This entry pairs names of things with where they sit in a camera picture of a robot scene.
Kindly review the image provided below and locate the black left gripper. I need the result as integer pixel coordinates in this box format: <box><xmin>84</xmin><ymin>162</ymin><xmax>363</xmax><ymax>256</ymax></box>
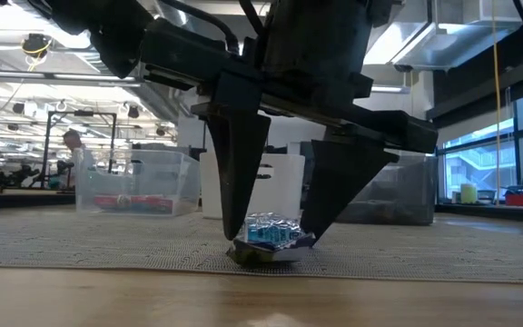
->
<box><xmin>141</xmin><ymin>0</ymin><xmax>439</xmax><ymax>246</ymax></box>

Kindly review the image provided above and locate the blue granola bar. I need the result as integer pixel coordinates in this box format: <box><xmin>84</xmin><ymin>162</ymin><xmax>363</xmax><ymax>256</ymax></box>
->
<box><xmin>225</xmin><ymin>212</ymin><xmax>317</xmax><ymax>267</ymax></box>

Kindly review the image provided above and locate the red green granola bar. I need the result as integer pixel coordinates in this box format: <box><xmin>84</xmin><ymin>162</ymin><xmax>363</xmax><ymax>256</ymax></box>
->
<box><xmin>93</xmin><ymin>193</ymin><xmax>174</xmax><ymax>214</ymax></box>

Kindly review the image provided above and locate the white plastic bin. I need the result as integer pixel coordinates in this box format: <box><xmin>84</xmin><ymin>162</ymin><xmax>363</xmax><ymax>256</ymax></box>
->
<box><xmin>199</xmin><ymin>152</ymin><xmax>307</xmax><ymax>221</ymax></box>

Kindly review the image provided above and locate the dark grey plastic bin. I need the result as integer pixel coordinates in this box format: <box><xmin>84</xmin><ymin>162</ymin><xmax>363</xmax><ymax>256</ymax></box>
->
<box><xmin>336</xmin><ymin>152</ymin><xmax>439</xmax><ymax>227</ymax></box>

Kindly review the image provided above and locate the clear plastic bin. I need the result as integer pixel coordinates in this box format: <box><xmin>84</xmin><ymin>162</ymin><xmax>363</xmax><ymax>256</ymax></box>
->
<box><xmin>73</xmin><ymin>147</ymin><xmax>202</xmax><ymax>217</ymax></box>

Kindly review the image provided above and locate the yellow green cup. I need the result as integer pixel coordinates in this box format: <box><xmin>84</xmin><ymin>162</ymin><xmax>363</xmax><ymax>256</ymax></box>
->
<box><xmin>459</xmin><ymin>183</ymin><xmax>479</xmax><ymax>204</ymax></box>

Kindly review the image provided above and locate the grey woven mat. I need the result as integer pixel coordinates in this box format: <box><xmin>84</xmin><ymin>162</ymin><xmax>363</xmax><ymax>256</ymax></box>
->
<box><xmin>0</xmin><ymin>209</ymin><xmax>523</xmax><ymax>286</ymax></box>

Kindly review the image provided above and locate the person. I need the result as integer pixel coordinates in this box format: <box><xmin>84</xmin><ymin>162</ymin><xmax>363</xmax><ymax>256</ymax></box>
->
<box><xmin>61</xmin><ymin>129</ymin><xmax>97</xmax><ymax>190</ymax></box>

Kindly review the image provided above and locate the black looped cable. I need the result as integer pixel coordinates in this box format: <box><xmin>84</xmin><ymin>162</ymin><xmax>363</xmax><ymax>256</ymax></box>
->
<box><xmin>159</xmin><ymin>0</ymin><xmax>242</xmax><ymax>55</ymax></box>

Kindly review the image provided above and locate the hanging yellow cord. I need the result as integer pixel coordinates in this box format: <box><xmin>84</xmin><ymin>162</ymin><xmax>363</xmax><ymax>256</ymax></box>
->
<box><xmin>491</xmin><ymin>0</ymin><xmax>503</xmax><ymax>205</ymax></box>

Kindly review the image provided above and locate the silver ceiling duct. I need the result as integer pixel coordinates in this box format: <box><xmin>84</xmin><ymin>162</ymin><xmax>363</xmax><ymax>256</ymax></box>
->
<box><xmin>392</xmin><ymin>0</ymin><xmax>523</xmax><ymax>72</ymax></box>

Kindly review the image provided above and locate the black metal stand frame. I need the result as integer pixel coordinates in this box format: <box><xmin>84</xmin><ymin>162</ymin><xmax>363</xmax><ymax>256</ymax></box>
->
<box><xmin>41</xmin><ymin>110</ymin><xmax>118</xmax><ymax>187</ymax></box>

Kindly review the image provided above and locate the yellow ceiling cable reel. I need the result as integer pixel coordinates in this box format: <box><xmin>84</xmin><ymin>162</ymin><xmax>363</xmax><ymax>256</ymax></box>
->
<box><xmin>20</xmin><ymin>34</ymin><xmax>54</xmax><ymax>60</ymax></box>

